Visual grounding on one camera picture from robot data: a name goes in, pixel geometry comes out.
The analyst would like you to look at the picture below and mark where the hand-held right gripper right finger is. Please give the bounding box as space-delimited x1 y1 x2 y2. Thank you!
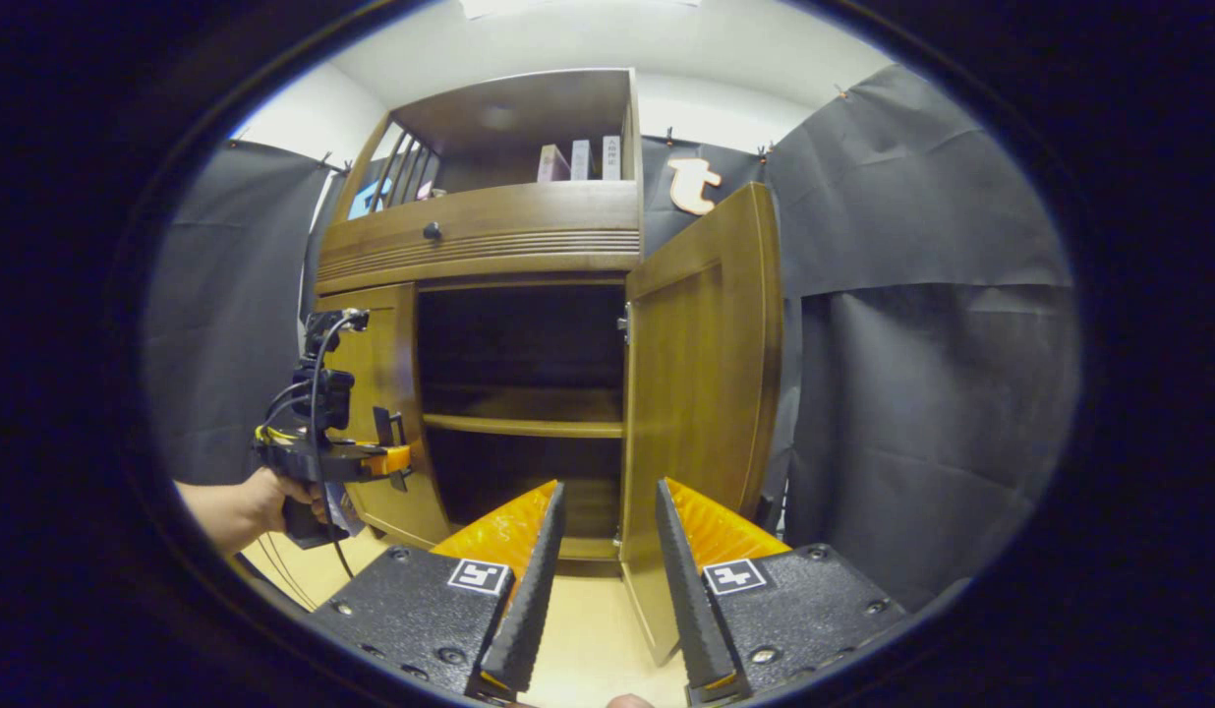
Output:
654 478 909 705

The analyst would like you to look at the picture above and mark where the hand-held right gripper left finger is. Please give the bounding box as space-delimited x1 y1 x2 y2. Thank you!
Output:
307 479 568 702

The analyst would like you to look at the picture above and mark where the wooden cabinet door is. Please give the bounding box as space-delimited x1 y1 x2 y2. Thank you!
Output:
317 283 452 551
618 182 784 669

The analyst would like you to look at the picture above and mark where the wooden double-door shoe cabinet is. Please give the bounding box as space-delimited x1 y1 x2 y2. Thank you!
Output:
313 67 785 669

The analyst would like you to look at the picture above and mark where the black backdrop cloth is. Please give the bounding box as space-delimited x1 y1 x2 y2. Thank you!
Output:
144 63 1082 613

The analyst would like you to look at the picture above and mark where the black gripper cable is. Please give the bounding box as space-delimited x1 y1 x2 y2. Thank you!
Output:
307 309 372 582

